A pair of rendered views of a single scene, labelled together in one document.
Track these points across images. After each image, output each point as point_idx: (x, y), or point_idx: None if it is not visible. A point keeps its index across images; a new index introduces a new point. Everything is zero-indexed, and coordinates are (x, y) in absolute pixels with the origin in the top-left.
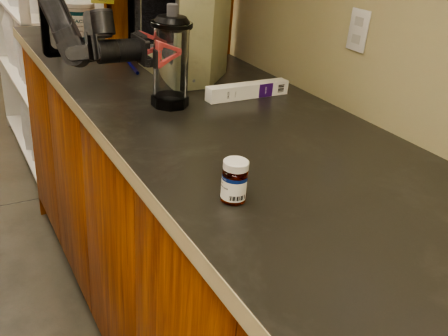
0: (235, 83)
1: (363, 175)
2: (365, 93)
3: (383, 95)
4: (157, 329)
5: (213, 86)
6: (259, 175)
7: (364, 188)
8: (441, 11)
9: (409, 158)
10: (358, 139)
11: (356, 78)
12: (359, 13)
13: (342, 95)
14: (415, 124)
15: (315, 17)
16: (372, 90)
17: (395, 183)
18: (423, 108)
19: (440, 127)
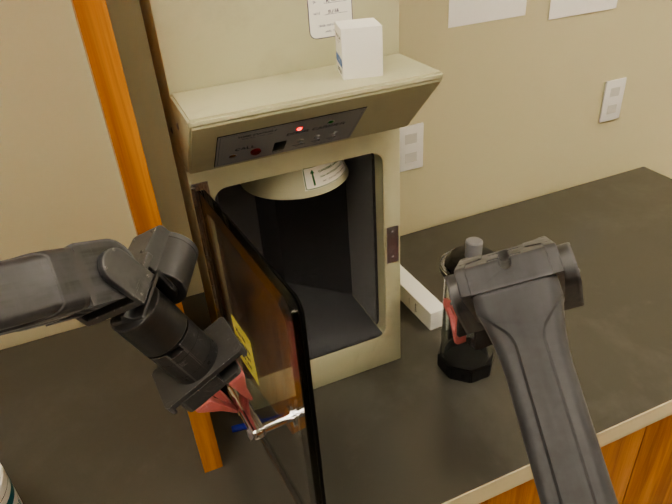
0: (405, 287)
1: (601, 239)
2: (432, 200)
3: (454, 189)
4: (667, 494)
5: (429, 306)
6: (644, 295)
7: (628, 242)
8: (497, 91)
9: (545, 212)
10: (514, 231)
11: (417, 193)
12: (409, 130)
13: (402, 219)
14: (491, 191)
15: None
16: (439, 192)
17: (607, 227)
18: (496, 174)
19: (513, 179)
